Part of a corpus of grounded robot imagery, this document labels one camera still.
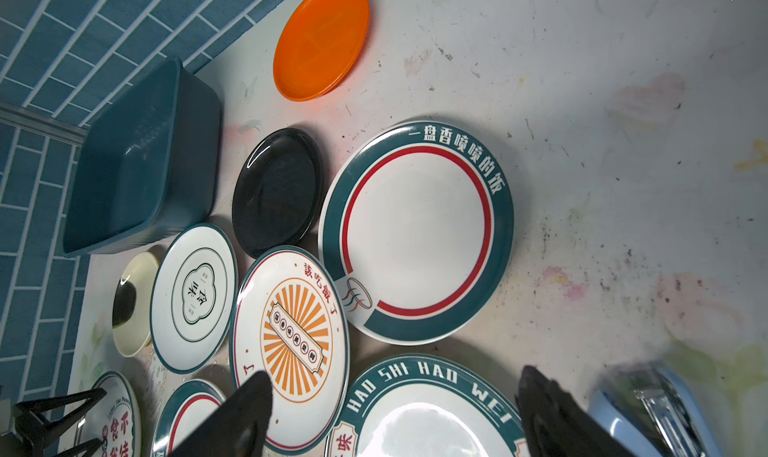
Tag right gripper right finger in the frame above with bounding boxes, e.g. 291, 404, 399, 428
516, 365, 632, 457

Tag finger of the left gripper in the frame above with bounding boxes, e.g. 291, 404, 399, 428
15, 388, 107, 439

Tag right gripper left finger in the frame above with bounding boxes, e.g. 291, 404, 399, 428
170, 371, 273, 457

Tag green rim plate red ring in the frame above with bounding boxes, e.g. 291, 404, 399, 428
149, 378, 228, 457

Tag white plate red characters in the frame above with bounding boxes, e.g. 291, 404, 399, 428
72, 371, 141, 456

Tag white plate green red rim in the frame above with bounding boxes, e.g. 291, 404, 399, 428
318, 120, 515, 346

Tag teal plastic bin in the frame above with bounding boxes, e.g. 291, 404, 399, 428
61, 57, 222, 257

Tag light blue stapler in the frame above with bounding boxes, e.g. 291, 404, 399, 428
588, 363, 723, 456

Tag white plate orange sunburst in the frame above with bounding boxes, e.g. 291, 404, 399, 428
229, 245, 350, 455

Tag green rim plate white lettering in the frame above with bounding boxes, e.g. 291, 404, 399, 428
325, 354, 530, 456

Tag white plate cloud emblem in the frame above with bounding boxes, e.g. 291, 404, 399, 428
150, 223, 239, 374

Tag cream plate black patch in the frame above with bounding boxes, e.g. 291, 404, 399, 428
111, 251, 159, 358

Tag black small plate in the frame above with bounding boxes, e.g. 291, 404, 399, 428
231, 127, 325, 259

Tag orange small plate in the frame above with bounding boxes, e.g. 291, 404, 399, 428
273, 0, 370, 101

